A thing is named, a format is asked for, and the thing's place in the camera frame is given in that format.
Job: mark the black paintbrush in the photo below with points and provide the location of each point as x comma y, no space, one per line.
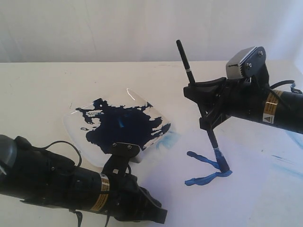
203,94

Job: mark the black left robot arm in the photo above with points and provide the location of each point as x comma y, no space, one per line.
40,177

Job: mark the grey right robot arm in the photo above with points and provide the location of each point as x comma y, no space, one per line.
287,111

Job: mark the white square paint plate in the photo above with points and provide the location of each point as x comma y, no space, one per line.
121,116

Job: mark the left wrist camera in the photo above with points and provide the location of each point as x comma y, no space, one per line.
131,151

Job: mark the white paper sheet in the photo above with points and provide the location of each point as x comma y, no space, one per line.
265,188

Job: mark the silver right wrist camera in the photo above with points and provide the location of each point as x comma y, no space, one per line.
246,63

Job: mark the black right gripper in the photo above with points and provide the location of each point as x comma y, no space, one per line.
245,99

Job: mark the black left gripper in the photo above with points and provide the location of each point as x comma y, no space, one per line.
123,198

